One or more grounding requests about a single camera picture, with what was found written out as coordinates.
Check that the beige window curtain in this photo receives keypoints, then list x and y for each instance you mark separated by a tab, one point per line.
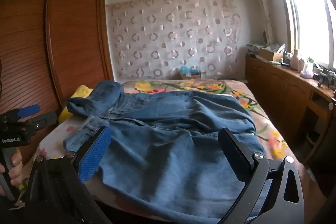
262	3

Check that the blue item in cardboard box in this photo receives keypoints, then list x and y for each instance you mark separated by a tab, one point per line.
189	73

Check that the brown wooden wardrobe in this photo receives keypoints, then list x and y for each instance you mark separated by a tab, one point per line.
49	48

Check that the pink bottle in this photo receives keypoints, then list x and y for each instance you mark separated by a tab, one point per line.
294	61

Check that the light blue denim jeans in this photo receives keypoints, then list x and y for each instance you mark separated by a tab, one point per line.
164	155

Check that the wooden side cabinet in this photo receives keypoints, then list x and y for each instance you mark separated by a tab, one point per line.
300	109

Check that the floral bed blanket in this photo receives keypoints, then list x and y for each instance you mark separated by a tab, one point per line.
184	156

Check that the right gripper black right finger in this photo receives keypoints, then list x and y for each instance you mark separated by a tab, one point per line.
272	191

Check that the person's left hand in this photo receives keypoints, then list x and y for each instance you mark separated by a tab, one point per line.
15	173

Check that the circle patterned wall curtain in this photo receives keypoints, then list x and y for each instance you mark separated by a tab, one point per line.
163	39

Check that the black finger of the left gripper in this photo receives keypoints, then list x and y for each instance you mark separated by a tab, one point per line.
42	121

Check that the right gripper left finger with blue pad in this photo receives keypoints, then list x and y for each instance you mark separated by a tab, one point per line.
56	192

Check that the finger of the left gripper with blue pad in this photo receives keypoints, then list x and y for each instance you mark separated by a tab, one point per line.
28	111

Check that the folded dark blue jeans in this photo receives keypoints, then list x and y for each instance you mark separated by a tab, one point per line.
104	96

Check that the open cardboard box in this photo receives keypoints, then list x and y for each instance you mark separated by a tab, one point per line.
269	55

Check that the window with wooden frame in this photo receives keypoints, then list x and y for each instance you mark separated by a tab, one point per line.
311	30

